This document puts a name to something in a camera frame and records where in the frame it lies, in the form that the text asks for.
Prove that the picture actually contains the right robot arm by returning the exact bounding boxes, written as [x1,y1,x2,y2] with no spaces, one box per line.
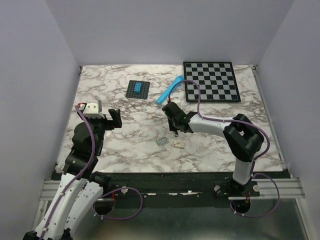
[162,101,265,196]

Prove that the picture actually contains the dark grey lego baseplate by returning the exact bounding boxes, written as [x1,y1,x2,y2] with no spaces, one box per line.
[125,80,150,100]

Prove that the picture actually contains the aluminium rail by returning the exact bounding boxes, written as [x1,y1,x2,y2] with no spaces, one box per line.
[40,178,306,201]

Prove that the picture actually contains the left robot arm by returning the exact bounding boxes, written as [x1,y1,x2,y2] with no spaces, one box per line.
[23,104,122,240]

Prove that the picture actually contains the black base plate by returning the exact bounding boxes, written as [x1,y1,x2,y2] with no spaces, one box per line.
[90,171,290,212]

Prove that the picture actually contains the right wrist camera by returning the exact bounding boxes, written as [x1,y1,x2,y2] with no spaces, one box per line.
[171,97,181,107]

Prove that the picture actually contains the blue marker pen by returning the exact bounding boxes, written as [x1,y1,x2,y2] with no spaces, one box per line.
[156,75,184,105]

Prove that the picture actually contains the white staple box sleeve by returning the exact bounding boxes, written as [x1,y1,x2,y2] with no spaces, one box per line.
[172,141,185,149]

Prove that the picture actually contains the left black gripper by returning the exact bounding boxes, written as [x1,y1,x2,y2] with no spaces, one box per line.
[78,108,122,154]

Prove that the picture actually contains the black white chessboard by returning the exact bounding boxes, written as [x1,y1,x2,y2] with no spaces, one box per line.
[183,61,241,103]

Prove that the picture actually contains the blue lego brick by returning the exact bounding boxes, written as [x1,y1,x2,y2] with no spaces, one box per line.
[133,82,142,94]

